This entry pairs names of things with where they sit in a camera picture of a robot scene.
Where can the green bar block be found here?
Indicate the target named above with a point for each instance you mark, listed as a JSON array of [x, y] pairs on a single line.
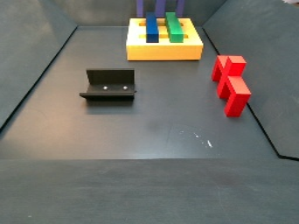
[[174, 27]]

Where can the red E-shaped block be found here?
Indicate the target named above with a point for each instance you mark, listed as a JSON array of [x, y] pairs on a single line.
[[232, 88]]

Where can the black angle fixture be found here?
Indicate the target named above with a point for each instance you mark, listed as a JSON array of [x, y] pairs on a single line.
[[110, 84]]

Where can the yellow slotted board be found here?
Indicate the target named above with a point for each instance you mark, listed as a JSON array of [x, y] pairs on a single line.
[[164, 50]]

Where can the blue bar block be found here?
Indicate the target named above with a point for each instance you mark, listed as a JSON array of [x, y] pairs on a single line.
[[151, 28]]

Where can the purple E-shaped block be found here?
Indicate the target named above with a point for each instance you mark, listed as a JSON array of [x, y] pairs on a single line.
[[159, 9]]

